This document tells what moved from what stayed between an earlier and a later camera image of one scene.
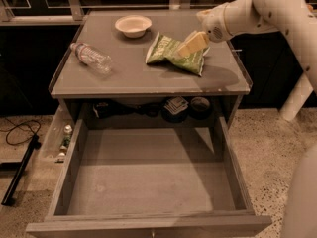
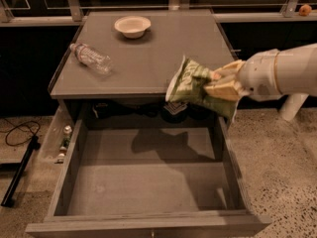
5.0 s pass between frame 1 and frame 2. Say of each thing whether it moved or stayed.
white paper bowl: stayed
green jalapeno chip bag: moved
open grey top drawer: stayed
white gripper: moved
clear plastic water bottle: stayed
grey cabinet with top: stayed
